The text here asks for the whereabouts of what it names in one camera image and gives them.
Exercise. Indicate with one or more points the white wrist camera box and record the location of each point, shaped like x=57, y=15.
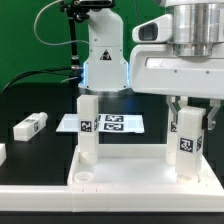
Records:
x=158, y=30

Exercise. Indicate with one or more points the white marker tag plate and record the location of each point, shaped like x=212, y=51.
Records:
x=111, y=123

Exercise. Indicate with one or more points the white desk top tray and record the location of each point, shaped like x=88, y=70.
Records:
x=137, y=164

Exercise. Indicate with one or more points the black camera stand pole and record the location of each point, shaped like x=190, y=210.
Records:
x=77, y=12

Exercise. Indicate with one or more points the white block at left edge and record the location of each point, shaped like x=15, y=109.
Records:
x=2, y=153

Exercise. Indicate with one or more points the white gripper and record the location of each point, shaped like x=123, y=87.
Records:
x=155, y=69

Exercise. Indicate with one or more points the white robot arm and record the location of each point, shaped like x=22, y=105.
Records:
x=180, y=53

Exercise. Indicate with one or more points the white L-shaped corner fence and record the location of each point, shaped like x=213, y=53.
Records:
x=85, y=196

